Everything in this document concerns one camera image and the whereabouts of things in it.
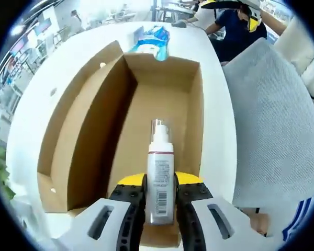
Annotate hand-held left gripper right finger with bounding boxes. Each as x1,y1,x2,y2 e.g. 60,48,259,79
174,171,275,251

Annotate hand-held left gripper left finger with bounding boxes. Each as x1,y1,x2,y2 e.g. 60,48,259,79
73,172,147,251

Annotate white spray bottle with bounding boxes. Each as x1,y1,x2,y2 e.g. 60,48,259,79
145,119,176,225

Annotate blue wet wipes soft pack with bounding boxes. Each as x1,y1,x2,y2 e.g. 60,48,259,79
127,25,172,62

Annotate brown cardboard shoe box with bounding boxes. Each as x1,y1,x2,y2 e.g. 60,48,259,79
36,40,206,248

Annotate person's bare leg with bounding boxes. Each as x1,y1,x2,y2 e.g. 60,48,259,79
250,213,269,237

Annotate person's white clothing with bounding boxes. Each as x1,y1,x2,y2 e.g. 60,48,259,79
274,15,314,236

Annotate grey mesh office chair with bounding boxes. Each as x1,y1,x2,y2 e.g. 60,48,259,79
222,38,314,210

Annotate green potted plant white pot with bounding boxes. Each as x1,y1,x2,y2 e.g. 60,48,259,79
0,142,16,201

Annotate wall monitor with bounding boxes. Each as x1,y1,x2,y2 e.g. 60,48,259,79
33,18,53,36

